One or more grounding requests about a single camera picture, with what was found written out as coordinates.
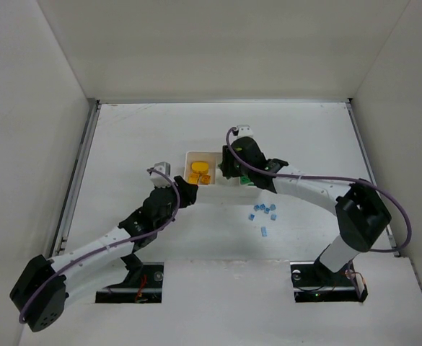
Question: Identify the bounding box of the yellow striped lego brick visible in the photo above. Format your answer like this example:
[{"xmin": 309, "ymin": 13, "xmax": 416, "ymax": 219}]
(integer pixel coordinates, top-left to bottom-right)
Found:
[{"xmin": 188, "ymin": 172, "xmax": 201, "ymax": 185}]

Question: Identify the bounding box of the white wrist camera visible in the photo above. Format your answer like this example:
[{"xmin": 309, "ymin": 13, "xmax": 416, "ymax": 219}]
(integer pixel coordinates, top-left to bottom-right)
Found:
[
  {"xmin": 232, "ymin": 125, "xmax": 254, "ymax": 138},
  {"xmin": 147, "ymin": 161, "xmax": 170, "ymax": 188}
]

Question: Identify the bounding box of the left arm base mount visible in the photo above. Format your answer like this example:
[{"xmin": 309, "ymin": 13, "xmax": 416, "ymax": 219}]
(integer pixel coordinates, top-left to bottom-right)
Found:
[{"xmin": 94, "ymin": 262, "xmax": 164, "ymax": 304}]

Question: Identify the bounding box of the green lego plate piece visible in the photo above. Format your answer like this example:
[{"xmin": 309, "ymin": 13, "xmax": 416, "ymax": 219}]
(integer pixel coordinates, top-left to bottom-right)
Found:
[{"xmin": 240, "ymin": 177, "xmax": 251, "ymax": 185}]

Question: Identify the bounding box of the white three-compartment container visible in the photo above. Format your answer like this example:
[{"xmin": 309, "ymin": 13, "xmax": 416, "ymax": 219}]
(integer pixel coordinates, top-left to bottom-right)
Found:
[{"xmin": 184, "ymin": 151, "xmax": 262, "ymax": 201}]

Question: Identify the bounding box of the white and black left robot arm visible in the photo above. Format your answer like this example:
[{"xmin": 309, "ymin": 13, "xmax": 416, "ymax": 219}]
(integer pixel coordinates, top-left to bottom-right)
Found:
[{"xmin": 9, "ymin": 176, "xmax": 198, "ymax": 332}]

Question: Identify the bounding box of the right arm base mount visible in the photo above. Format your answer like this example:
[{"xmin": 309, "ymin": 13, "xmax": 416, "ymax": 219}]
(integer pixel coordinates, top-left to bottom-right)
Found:
[{"xmin": 290, "ymin": 262, "xmax": 369, "ymax": 303}]

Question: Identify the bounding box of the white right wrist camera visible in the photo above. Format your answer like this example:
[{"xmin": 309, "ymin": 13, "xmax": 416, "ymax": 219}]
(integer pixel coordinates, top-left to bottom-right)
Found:
[{"xmin": 232, "ymin": 125, "xmax": 254, "ymax": 138}]

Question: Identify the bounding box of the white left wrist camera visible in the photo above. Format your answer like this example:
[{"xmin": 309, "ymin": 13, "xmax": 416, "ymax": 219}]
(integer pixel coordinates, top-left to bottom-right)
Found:
[{"xmin": 147, "ymin": 161, "xmax": 170, "ymax": 188}]

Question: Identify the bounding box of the yellow oval butterfly lego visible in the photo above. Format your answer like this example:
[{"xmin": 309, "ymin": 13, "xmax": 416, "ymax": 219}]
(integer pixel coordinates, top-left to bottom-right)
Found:
[{"xmin": 190, "ymin": 161, "xmax": 209, "ymax": 174}]

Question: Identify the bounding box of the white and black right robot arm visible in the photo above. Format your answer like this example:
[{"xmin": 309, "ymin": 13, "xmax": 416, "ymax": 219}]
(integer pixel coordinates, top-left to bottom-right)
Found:
[{"xmin": 220, "ymin": 136, "xmax": 392, "ymax": 276}]

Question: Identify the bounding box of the yellow face lego cube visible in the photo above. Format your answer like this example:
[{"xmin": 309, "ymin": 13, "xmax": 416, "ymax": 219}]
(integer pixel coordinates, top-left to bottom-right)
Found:
[{"xmin": 200, "ymin": 174, "xmax": 211, "ymax": 185}]

